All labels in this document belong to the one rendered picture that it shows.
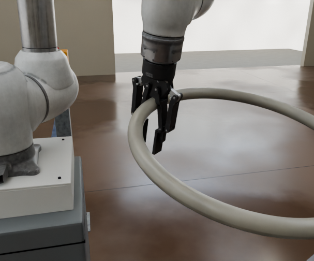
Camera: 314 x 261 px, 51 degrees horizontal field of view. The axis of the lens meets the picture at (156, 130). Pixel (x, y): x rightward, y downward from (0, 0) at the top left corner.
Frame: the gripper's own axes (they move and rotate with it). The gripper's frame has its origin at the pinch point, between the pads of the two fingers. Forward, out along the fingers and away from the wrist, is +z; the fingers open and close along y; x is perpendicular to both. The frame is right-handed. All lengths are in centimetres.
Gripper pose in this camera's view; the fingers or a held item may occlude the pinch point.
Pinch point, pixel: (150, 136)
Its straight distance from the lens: 82.0
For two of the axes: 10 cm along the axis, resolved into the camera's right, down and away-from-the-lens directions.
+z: -1.2, 8.6, 5.0
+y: 7.7, 4.0, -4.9
